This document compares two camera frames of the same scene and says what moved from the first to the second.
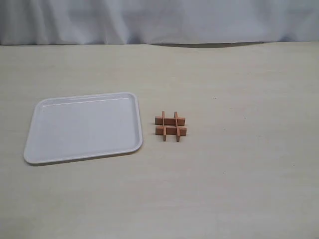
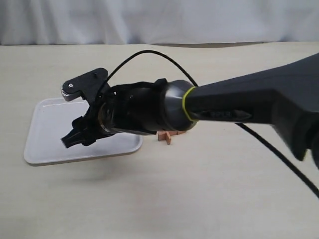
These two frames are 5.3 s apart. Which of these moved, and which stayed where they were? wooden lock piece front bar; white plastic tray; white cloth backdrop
Moved: wooden lock piece front bar
Stayed: white plastic tray; white cloth backdrop
